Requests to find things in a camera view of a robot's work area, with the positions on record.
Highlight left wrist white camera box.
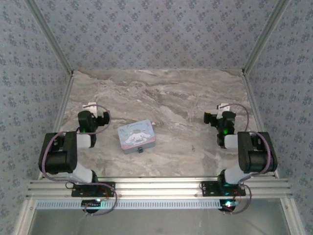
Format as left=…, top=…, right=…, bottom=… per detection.
left=82, top=102, right=99, bottom=116

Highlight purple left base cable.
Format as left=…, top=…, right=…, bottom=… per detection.
left=83, top=185, right=118, bottom=217

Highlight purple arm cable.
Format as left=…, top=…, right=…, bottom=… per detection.
left=226, top=103, right=273, bottom=184
left=39, top=104, right=112, bottom=187

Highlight right controller board green light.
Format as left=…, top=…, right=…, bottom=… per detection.
left=219, top=199, right=239, bottom=212

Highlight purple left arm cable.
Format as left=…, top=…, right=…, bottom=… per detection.
left=39, top=104, right=112, bottom=187

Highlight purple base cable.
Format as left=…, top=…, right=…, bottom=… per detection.
left=223, top=184, right=253, bottom=215
left=83, top=185, right=118, bottom=217

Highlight white slotted cable duct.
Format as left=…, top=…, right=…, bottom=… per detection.
left=36, top=198, right=224, bottom=210

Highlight controller board green light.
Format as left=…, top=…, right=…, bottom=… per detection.
left=81, top=199, right=102, bottom=209
left=219, top=199, right=239, bottom=212

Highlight left controller board green light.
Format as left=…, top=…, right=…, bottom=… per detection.
left=81, top=199, right=102, bottom=209

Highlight aluminium table side rail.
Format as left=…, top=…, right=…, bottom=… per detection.
left=39, top=72, right=75, bottom=181
left=241, top=70, right=280, bottom=178

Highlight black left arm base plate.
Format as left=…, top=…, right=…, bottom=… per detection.
left=70, top=181, right=116, bottom=198

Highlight blue cartoon print tin box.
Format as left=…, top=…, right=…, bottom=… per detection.
left=117, top=119, right=158, bottom=155

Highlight aluminium frame leg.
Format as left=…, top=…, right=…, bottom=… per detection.
left=279, top=197, right=307, bottom=235
left=14, top=198, right=38, bottom=235

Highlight aluminium frame post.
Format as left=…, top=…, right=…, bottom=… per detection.
left=241, top=0, right=291, bottom=74
left=25, top=0, right=74, bottom=74

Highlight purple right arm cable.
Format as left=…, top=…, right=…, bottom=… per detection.
left=226, top=103, right=273, bottom=184

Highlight aluminium mounting rails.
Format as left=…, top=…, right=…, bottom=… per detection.
left=25, top=178, right=293, bottom=198

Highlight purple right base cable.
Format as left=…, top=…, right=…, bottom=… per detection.
left=223, top=184, right=253, bottom=215

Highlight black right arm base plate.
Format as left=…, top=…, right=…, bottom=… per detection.
left=200, top=181, right=246, bottom=197

